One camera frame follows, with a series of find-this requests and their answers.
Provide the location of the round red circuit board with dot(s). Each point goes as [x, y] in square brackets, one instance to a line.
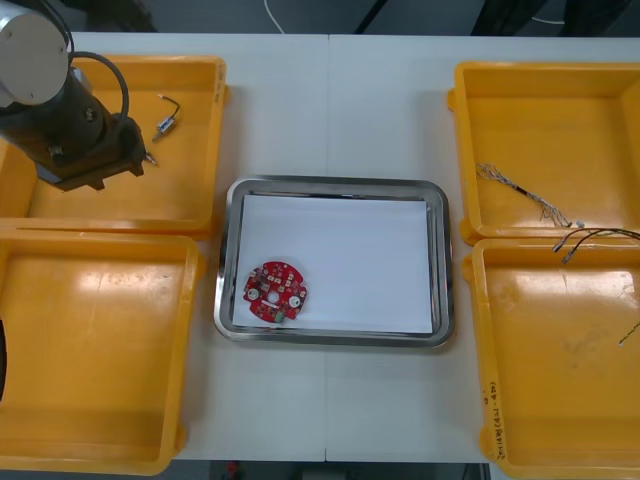
[277, 285]

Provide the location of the steel tray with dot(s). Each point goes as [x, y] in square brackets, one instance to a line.
[445, 260]

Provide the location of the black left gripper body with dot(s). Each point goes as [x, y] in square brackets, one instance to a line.
[85, 160]

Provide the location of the white paper sheet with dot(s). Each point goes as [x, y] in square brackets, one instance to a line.
[360, 260]

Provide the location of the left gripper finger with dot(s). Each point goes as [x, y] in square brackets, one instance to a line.
[137, 150]
[99, 182]

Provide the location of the yellow-orange plastic bin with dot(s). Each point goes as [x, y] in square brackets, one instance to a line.
[540, 125]
[165, 200]
[550, 375]
[100, 350]

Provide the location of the silver and black left arm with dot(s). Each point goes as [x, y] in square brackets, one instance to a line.
[30, 45]

